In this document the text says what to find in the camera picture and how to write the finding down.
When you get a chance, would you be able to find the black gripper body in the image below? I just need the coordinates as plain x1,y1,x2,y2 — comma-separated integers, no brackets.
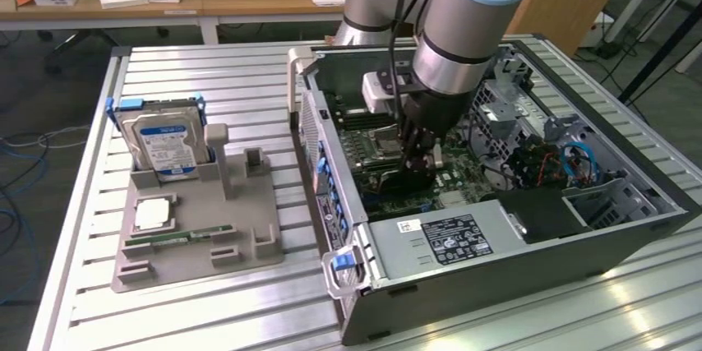
403,90,474,139

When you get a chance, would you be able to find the green graphics card black fan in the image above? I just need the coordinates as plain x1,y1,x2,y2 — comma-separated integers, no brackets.
359,164,441,196

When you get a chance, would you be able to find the CPU socket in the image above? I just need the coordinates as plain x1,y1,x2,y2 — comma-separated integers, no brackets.
367,125,407,161

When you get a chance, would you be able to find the green motherboard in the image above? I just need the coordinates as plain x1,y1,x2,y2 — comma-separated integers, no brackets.
326,94,495,220

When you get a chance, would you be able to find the metal drive cage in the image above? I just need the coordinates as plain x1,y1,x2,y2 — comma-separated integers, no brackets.
469,48,550,163

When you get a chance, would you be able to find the silver chipset heatsink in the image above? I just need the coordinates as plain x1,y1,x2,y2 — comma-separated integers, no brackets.
435,192,467,208

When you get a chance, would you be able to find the grey power supply unit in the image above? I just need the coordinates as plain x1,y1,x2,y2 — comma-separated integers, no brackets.
362,198,531,282

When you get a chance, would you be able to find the black open PC case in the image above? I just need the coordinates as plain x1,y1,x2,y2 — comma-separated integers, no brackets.
284,34,693,347

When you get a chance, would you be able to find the white floor cabinet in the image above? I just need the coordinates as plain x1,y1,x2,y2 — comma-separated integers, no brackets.
579,12,614,51

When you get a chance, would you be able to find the wooden cabinet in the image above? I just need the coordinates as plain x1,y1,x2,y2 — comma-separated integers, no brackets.
493,0,638,57

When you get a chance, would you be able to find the black tripod stand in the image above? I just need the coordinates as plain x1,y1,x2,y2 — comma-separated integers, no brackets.
619,0,702,104

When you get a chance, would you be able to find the grey metal disk bay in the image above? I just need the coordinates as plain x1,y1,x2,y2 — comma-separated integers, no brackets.
563,176,659,231

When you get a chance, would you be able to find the hard disk in blue caddy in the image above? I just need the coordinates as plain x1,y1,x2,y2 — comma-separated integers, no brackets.
103,94,208,182

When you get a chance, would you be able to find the green RAM stick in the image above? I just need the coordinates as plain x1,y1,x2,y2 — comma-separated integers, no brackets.
124,224,235,247

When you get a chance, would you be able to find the grey plastic parts rack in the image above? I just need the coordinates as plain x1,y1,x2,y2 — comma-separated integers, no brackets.
111,122,287,295

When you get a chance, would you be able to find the silver CPU chip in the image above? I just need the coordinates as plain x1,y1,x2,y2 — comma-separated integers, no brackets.
134,199,170,232

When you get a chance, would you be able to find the black office chair base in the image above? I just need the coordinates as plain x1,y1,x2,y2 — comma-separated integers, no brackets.
40,30,120,76

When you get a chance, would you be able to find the wooden desk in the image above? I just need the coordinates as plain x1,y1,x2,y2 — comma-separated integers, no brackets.
0,0,502,46

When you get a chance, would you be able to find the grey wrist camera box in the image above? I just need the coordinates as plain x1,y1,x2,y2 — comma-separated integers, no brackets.
361,71,419,115

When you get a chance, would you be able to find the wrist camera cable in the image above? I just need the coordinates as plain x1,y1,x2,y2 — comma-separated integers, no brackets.
385,0,435,99

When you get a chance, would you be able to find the black wire bundle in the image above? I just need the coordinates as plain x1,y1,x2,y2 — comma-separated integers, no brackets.
502,143,566,190

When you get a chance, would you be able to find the thin red wire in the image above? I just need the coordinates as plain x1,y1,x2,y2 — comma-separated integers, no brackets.
537,153,551,187

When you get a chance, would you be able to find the blue wire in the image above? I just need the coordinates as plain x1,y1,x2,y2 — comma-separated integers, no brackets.
562,141,605,187

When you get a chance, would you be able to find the white floor cable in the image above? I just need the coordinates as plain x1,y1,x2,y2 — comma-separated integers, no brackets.
0,122,90,149

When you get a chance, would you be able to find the blue floor cable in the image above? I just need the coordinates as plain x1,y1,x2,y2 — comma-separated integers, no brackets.
0,141,46,307

